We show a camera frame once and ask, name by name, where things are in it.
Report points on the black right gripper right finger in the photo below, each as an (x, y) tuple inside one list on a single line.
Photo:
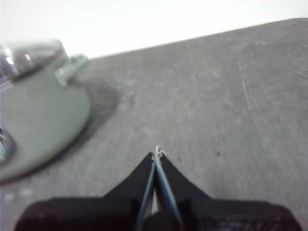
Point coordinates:
[(216, 216)]

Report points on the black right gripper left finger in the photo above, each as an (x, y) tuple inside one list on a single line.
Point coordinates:
[(96, 214)]

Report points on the pale green electric pot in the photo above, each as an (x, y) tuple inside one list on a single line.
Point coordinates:
[(41, 115)]

